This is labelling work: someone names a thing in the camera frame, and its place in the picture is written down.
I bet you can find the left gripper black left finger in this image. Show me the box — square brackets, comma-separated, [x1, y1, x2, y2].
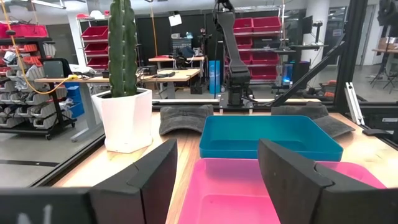
[89, 138, 178, 224]

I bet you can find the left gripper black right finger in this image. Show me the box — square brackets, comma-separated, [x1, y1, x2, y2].
[257, 138, 398, 224]

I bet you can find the dark grey cap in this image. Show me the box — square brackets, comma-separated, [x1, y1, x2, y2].
[159, 104, 215, 136]
[271, 101, 356, 139]

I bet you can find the pink plastic tray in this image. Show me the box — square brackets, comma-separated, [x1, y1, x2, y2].
[177, 157, 388, 224]

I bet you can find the white hexagonal plant pot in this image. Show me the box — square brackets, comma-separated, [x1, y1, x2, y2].
[91, 88, 154, 154]

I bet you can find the teal plastic tray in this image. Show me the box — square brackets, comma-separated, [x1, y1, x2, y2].
[198, 114, 345, 162]

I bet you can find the silver aluminium extrusion piece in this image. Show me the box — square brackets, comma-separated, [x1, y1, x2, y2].
[344, 82, 366, 126]

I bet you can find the black computer tower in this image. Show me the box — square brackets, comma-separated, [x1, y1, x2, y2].
[281, 60, 311, 86]

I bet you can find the blue storage box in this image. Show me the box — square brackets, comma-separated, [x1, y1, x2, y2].
[63, 82, 85, 119]

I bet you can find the wooden workbench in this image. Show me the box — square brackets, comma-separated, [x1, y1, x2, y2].
[34, 68, 201, 142]
[148, 55, 205, 70]

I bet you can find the red plastic storage bin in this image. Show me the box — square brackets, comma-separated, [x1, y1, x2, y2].
[235, 36, 253, 50]
[251, 51, 280, 65]
[248, 65, 279, 81]
[233, 17, 254, 34]
[83, 42, 109, 57]
[252, 16, 282, 32]
[86, 57, 109, 70]
[0, 23, 49, 39]
[81, 26, 109, 41]

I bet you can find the black rack with grey bins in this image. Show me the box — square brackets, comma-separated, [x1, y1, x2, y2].
[0, 37, 78, 141]

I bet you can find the green cactus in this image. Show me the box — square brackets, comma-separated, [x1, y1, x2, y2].
[108, 0, 139, 98]

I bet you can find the grey computer monitor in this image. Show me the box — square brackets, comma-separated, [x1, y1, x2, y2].
[42, 58, 73, 78]

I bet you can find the white shelving rack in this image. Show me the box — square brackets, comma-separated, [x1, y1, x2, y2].
[76, 12, 110, 72]

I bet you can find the black monitor on stand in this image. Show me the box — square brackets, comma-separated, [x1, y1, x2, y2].
[302, 15, 324, 44]

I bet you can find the white paper sheet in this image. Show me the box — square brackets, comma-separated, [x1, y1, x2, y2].
[168, 14, 183, 27]

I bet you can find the cardboard box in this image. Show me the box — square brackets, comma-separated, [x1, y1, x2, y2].
[377, 36, 398, 50]

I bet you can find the yellow cable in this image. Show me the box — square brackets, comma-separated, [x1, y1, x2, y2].
[0, 0, 79, 96]

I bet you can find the black aluminium frame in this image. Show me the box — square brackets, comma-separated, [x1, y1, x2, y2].
[270, 0, 398, 147]

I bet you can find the orange hanging strap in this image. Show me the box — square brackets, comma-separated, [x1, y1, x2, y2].
[150, 0, 159, 57]

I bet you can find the black camera tripod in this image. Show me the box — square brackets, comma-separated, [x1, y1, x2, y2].
[369, 0, 398, 94]

